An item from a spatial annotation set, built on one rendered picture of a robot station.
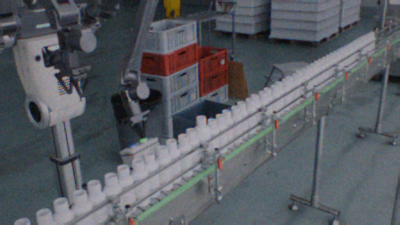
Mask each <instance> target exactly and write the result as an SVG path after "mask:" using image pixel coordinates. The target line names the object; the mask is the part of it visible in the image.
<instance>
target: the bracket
mask: <svg viewBox="0 0 400 225"><path fill-rule="evenodd" d="M393 31H394V33H393V35H394V36H393V38H396V36H395V35H396V34H398V35H400V33H396V27H394V30H393ZM378 41H379V42H378V45H385V52H384V56H383V60H380V61H382V63H383V65H379V62H378V64H377V65H378V66H381V69H382V70H384V69H385V62H386V55H387V50H388V47H389V46H390V45H393V44H390V43H388V39H386V42H385V43H381V42H380V41H381V37H378ZM394 48H395V46H394ZM376 49H380V46H377V48H376ZM395 50H397V52H398V53H397V54H396V56H397V58H399V56H400V40H399V45H398V49H396V48H395ZM395 50H393V54H395ZM362 51H363V50H362V49H361V48H359V49H358V52H360V53H359V54H358V56H360V57H362V56H366V68H365V73H364V74H361V71H362V70H360V74H361V75H363V76H364V79H363V82H362V83H363V84H364V85H366V83H367V82H368V80H367V77H368V74H367V73H368V63H371V58H375V56H371V55H370V51H368V53H367V54H361V52H362ZM360 57H359V58H358V59H357V60H358V61H357V62H361V61H362V58H360ZM369 59H370V60H369ZM334 64H335V65H334V68H336V69H335V70H334V72H335V73H334V74H333V78H337V76H338V75H337V72H339V71H341V72H343V84H342V90H341V91H338V86H336V91H337V92H341V93H340V94H341V98H339V99H340V100H339V101H340V103H341V104H342V103H343V102H344V101H345V98H344V96H345V93H346V92H345V80H346V79H348V73H353V72H352V71H347V69H346V65H345V66H344V69H343V70H339V69H337V67H338V66H339V63H334ZM303 87H304V88H303V92H304V94H302V96H303V97H302V98H304V99H305V98H307V94H306V93H305V92H312V113H308V112H307V109H308V107H306V109H305V112H306V113H307V114H309V115H310V117H311V120H310V121H308V120H307V114H306V115H305V120H306V121H308V122H310V126H311V128H313V127H314V124H316V122H315V121H314V119H315V117H316V114H315V113H314V111H315V103H316V101H318V96H319V94H323V92H320V91H318V88H316V87H317V86H316V85H314V86H313V89H312V90H310V89H308V88H306V87H308V82H303ZM337 92H336V93H335V98H337ZM260 109H261V113H262V115H261V118H262V121H260V123H261V124H260V126H263V127H264V126H265V125H266V121H265V120H264V119H271V122H272V141H271V144H270V143H268V135H267V136H265V142H266V143H267V144H266V145H265V149H264V150H266V151H267V152H268V153H270V157H271V159H272V160H274V157H275V156H276V155H277V154H276V147H277V145H276V144H275V137H276V129H278V127H279V122H280V121H281V122H283V119H278V115H276V112H272V116H271V117H270V116H268V115H267V114H266V112H267V107H264V106H263V107H261V108H260ZM268 144H269V145H271V146H270V148H271V151H268V149H267V147H268ZM200 145H201V147H200V148H201V149H204V151H202V156H204V158H203V159H201V161H202V163H201V164H203V165H206V164H208V163H209V159H208V158H207V157H206V156H211V157H212V160H213V161H214V162H215V185H214V184H213V183H212V175H211V176H209V183H211V185H209V193H210V192H211V195H214V196H215V198H214V200H215V204H220V200H222V196H221V191H222V187H221V185H219V170H221V169H222V161H224V162H226V161H227V159H226V158H224V157H222V156H221V153H219V148H215V149H214V154H211V153H209V151H207V150H205V149H207V148H208V147H209V143H207V142H202V143H201V144H200ZM213 186H215V188H214V191H215V194H214V193H213ZM81 187H82V189H84V190H86V193H87V194H88V193H89V192H88V186H87V183H83V184H81ZM108 199H110V204H111V205H112V206H113V208H112V212H113V213H116V214H114V215H113V216H112V217H111V218H112V223H114V224H116V225H118V224H119V223H121V222H122V221H125V222H126V223H127V225H136V224H135V221H136V222H137V223H140V222H141V220H140V219H139V218H137V217H135V212H134V210H132V209H131V208H130V205H129V204H126V205H125V210H126V212H124V211H123V210H122V209H121V206H118V204H119V203H120V202H121V199H120V197H119V196H117V195H113V196H111V197H110V198H108ZM120 213H121V214H122V215H120Z"/></svg>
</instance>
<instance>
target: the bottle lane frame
mask: <svg viewBox="0 0 400 225"><path fill-rule="evenodd" d="M399 40H400V37H399V38H398V39H397V40H395V41H394V42H393V43H391V44H393V45H390V46H389V47H388V50H387V55H386V62H385V67H386V66H387V65H388V64H389V63H391V62H393V58H394V54H393V50H395V48H396V49H398V45H399ZM394 46H395V48H394ZM396 51H397V50H395V52H396ZM384 52H385V48H383V49H382V50H379V52H377V53H376V54H374V55H373V56H375V58H371V63H368V73H367V74H368V77H367V80H370V79H371V78H372V77H373V76H374V75H376V74H377V73H379V72H380V71H381V70H382V69H381V66H378V65H377V64H378V62H379V65H383V63H382V61H380V60H383V56H384ZM365 68H366V61H364V62H362V63H360V65H358V66H357V67H356V68H354V69H353V70H351V71H352V72H353V73H348V79H346V80H345V92H346V93H345V96H344V98H345V99H346V98H347V97H348V96H350V95H351V94H352V93H353V92H354V91H355V90H357V89H358V88H359V87H361V86H362V85H363V79H364V76H363V75H361V74H364V73H365ZM360 70H362V71H361V74H360ZM359 75H360V76H361V77H360V79H361V80H360V79H359ZM342 84H343V77H341V78H340V79H337V80H335V82H333V83H332V84H331V85H329V86H328V87H325V88H324V89H323V90H322V91H321V92H323V94H319V96H318V101H316V103H315V111H314V113H315V114H316V117H315V119H314V121H315V122H317V121H318V120H319V119H321V117H323V116H324V115H326V114H327V113H328V106H329V102H330V101H331V100H333V98H335V93H336V92H337V91H336V86H337V90H338V91H341V90H342ZM340 93H341V92H337V98H335V107H336V106H337V105H338V104H340V101H339V100H340V99H339V98H341V94H340ZM312 102H313V97H312V98H310V99H308V100H307V101H306V102H304V103H303V104H301V105H298V107H296V108H295V109H294V110H292V112H290V113H288V114H285V116H283V117H281V119H283V122H281V121H280V122H279V127H278V129H276V137H275V144H276V145H277V147H276V154H277V153H278V152H279V151H281V149H283V148H284V147H286V146H287V145H289V144H290V143H291V142H293V140H294V139H296V138H298V136H300V135H301V134H303V132H305V131H306V130H308V129H309V128H310V127H311V126H310V122H308V121H310V120H311V117H310V115H309V114H307V113H306V112H305V109H306V107H308V109H307V112H308V113H312ZM306 114H307V120H308V121H306V120H305V115H306ZM267 135H268V143H270V144H271V141H272V124H271V125H270V127H267V129H264V130H263V131H262V132H259V134H257V135H254V137H251V139H249V140H248V141H246V142H245V143H244V144H242V146H240V147H237V149H235V150H234V151H232V152H231V153H229V154H226V156H224V158H226V159H227V161H226V162H224V161H222V169H221V170H219V185H221V187H222V191H221V196H225V195H227V194H228V192H230V191H231V190H232V189H234V187H236V186H237V185H239V183H241V182H242V181H244V179H246V178H247V177H249V176H250V175H251V174H253V172H254V171H256V170H258V169H259V168H260V167H261V166H263V164H265V163H266V162H268V161H269V160H270V159H271V157H270V153H268V152H267V151H266V150H264V149H265V145H266V144H267V143H266V142H265V136H267ZM211 175H212V183H213V184H214V185H215V164H213V165H211V166H210V167H209V168H207V169H205V170H204V171H202V172H201V173H200V172H199V174H198V175H197V176H195V177H193V178H192V179H191V180H190V181H187V183H185V184H184V185H182V186H180V185H179V186H180V187H179V188H178V189H176V190H173V192H172V193H170V194H169V195H166V197H165V198H163V199H162V200H158V199H157V200H158V202H157V203H156V204H155V205H151V207H150V208H148V209H147V210H145V211H144V210H142V211H143V212H142V213H141V214H139V215H138V216H135V217H137V218H139V219H140V220H141V222H140V223H137V222H136V221H135V224H136V225H168V224H169V223H170V222H171V221H173V220H175V218H176V217H178V216H179V215H180V214H183V215H185V223H186V225H188V224H190V223H191V222H192V221H194V220H195V219H196V218H197V217H199V216H200V215H201V214H202V213H204V212H205V211H206V210H208V209H209V208H210V207H211V206H213V205H214V204H215V200H214V198H215V196H214V195H211V192H210V193H209V185H211V183H209V176H211Z"/></svg>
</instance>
